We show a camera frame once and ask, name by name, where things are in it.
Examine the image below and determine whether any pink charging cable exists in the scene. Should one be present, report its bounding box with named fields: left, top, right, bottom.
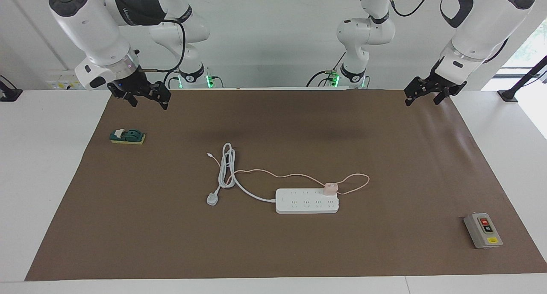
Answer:
left=206, top=153, right=371, bottom=196

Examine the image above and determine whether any white power strip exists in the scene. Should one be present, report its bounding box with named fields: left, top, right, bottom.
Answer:
left=275, top=188, right=340, bottom=214

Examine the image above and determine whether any black stand with clamp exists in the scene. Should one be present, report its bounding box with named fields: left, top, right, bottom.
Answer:
left=497, top=56, right=547, bottom=103

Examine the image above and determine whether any black table clamp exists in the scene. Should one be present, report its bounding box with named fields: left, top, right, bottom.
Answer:
left=0, top=75, right=23, bottom=102

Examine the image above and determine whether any brown table mat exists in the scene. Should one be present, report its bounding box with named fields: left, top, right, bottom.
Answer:
left=25, top=89, right=547, bottom=282

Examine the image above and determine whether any black right base cable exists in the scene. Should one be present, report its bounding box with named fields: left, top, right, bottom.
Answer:
left=163, top=70, right=181, bottom=89

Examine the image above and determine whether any black base cable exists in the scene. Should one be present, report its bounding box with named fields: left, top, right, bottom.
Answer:
left=306, top=51, right=347, bottom=88
left=163, top=70, right=181, bottom=89

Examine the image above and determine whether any green knife switch yellow base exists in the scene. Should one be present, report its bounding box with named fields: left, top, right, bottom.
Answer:
left=110, top=129, right=146, bottom=145

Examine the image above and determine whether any white wall socket box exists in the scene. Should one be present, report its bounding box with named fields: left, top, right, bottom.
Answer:
left=46, top=74, right=84, bottom=91

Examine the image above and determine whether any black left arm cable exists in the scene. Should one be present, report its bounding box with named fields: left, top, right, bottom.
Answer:
left=386, top=0, right=437, bottom=18

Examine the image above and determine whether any black left base cable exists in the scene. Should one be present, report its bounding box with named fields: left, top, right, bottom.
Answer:
left=306, top=51, right=347, bottom=88

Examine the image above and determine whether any white power cord with plug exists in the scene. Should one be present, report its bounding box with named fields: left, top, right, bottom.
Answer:
left=206, top=142, right=277, bottom=207

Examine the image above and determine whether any grey push-button switch box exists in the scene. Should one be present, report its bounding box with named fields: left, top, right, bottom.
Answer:
left=464, top=213, right=503, bottom=249

